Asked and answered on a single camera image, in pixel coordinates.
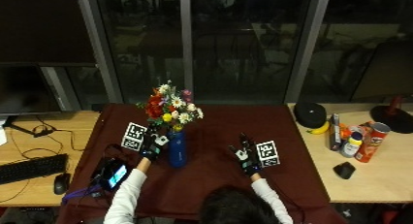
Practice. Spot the person's left hand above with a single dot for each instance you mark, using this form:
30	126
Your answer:
151	149

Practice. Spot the person's right hand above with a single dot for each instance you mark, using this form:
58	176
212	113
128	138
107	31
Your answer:
247	159

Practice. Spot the white marker cube left glove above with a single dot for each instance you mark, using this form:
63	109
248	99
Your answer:
134	136

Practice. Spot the white marker cube glove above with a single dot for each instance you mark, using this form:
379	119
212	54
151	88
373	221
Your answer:
268	153
134	136

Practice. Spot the white marker cube right glove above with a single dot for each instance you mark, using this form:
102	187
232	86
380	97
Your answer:
268	153

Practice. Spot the blue vase bottle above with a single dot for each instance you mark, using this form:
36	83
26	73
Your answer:
178	151

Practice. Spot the colourful flower bouquet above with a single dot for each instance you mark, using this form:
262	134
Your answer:
174	107

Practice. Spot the maroon tablecloth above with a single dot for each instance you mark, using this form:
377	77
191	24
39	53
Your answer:
215	185

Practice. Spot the black phone with lit screen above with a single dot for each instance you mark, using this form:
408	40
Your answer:
114	176

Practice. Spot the black round cap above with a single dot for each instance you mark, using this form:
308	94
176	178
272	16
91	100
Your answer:
309	114

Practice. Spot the yellow banana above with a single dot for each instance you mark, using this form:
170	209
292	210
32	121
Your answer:
320	129

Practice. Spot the dark snack box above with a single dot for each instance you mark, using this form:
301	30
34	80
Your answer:
335	132

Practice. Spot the orange snack packet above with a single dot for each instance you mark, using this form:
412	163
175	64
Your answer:
345	131

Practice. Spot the white bottle yellow cap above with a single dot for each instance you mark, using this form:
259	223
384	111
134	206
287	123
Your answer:
351	145

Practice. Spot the black angular mouse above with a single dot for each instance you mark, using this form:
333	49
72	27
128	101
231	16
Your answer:
344	170

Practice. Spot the black computer mouse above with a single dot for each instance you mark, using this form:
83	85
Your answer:
62	183

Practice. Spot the red chips can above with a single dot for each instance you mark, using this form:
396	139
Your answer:
372	142

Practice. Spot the black keyboard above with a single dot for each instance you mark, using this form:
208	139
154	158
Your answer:
32	168

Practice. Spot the black computer monitor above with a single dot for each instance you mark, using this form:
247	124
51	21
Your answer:
23	88

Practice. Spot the black round base red stem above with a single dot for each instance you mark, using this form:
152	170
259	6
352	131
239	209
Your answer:
393	116

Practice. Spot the white paper sheet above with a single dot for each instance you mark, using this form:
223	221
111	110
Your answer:
2	134

